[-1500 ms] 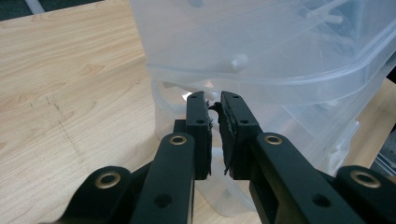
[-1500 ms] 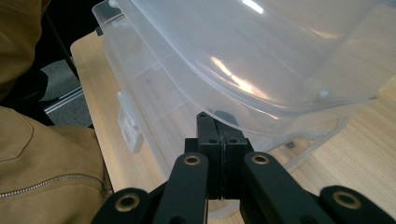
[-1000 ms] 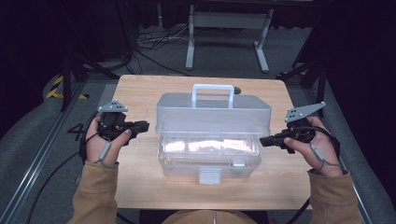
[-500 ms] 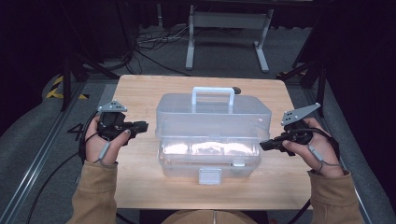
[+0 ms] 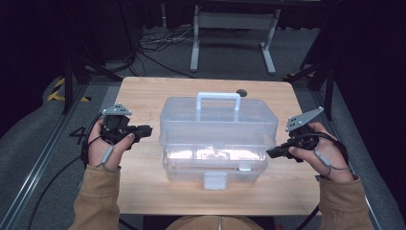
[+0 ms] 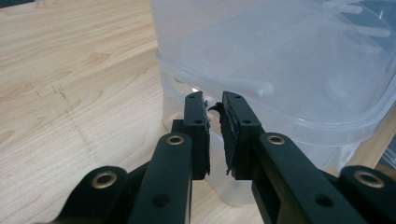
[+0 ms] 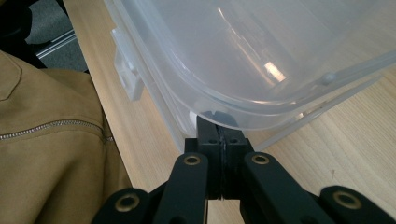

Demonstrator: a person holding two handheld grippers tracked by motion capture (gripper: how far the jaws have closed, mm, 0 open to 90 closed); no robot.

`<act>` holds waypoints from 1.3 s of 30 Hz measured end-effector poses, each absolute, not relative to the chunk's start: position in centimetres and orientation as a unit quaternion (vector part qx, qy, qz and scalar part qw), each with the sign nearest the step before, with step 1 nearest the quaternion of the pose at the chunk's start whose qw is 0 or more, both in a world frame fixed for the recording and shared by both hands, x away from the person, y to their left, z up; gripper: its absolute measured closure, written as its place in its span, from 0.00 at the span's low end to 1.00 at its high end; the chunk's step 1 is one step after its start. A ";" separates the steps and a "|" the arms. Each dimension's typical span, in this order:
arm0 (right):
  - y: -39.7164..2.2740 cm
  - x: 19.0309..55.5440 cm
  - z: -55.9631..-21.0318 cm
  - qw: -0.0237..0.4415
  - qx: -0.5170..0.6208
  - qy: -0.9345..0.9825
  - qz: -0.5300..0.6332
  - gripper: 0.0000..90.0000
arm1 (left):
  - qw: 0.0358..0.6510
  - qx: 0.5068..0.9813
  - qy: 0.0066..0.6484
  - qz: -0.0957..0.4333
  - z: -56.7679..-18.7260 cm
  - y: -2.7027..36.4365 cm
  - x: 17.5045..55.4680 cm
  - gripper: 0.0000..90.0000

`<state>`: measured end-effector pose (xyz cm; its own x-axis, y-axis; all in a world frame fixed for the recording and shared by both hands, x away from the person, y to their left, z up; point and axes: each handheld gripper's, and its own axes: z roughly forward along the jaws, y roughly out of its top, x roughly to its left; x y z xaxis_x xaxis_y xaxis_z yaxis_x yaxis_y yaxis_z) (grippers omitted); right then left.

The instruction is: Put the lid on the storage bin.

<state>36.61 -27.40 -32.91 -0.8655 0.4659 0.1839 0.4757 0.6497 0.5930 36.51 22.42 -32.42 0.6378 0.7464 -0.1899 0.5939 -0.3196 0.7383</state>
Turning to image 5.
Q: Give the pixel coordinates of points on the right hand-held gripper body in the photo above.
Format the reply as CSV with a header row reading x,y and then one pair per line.
x,y
303,134

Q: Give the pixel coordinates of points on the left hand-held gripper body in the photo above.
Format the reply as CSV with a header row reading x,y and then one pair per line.
x,y
115,127

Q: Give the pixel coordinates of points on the clear plastic storage box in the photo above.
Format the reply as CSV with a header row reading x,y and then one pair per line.
x,y
218,143

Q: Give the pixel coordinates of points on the person's left hand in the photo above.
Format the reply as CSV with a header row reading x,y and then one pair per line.
x,y
102,153

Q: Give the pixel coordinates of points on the person's right hand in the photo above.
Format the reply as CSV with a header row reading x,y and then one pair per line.
x,y
332,159

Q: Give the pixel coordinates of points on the black metal stand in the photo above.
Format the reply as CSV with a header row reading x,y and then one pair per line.
x,y
328,83
68,83

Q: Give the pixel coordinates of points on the yellow black hazard tape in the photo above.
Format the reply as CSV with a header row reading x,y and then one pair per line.
x,y
57,92

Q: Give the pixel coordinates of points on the person's torso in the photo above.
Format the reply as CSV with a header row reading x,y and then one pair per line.
x,y
217,223

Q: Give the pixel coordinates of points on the aluminium floor rail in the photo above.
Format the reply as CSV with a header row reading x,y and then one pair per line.
x,y
373,211
35,166

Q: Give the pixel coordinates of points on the grey metal table frame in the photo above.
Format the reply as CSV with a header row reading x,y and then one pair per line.
x,y
233,20

